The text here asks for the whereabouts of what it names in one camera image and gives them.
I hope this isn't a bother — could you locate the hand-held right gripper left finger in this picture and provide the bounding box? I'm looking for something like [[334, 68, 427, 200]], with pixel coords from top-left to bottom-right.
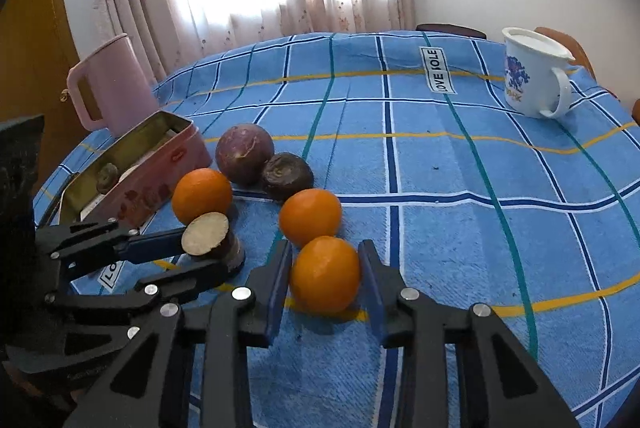
[[62, 239, 294, 428]]

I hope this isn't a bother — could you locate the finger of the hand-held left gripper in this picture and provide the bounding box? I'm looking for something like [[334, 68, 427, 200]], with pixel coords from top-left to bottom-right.
[[44, 255, 246, 342], [34, 217, 188, 281]]

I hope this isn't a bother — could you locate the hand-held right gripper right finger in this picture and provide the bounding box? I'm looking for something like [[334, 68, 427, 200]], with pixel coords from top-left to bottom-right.
[[357, 239, 584, 428]]

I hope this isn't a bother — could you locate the cut brown fruit half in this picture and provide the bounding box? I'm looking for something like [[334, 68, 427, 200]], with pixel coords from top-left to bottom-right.
[[181, 212, 246, 269]]

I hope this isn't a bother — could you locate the orange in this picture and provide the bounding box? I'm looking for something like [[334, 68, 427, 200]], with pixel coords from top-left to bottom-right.
[[171, 168, 234, 226], [290, 235, 362, 314], [278, 188, 343, 249]]

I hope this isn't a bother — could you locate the pink tin box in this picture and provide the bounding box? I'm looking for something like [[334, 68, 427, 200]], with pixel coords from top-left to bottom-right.
[[37, 110, 214, 231]]

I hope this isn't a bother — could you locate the round brown item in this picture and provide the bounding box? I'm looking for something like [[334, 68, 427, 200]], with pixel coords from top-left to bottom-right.
[[96, 163, 120, 195]]

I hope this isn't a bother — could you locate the blue plaid tablecloth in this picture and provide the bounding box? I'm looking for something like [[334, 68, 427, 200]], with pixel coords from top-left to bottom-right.
[[32, 30, 640, 428]]

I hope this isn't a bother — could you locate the wrinkled dark passion fruit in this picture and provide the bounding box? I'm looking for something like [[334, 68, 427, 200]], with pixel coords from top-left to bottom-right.
[[261, 152, 315, 203]]

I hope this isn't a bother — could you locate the smooth purple passion fruit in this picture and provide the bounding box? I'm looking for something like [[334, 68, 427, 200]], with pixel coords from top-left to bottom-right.
[[215, 123, 275, 187]]

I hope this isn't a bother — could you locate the yellow wooden door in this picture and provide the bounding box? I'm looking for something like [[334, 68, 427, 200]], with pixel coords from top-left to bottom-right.
[[0, 0, 85, 189]]

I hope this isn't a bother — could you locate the pink plastic mug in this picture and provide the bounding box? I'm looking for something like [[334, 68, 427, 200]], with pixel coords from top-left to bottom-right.
[[66, 34, 160, 139]]

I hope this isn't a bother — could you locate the white enamel mug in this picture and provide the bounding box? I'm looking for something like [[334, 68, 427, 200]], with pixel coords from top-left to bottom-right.
[[501, 26, 576, 121]]

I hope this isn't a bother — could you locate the dark chair back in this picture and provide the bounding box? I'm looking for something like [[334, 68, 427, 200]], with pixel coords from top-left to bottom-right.
[[415, 24, 489, 40]]

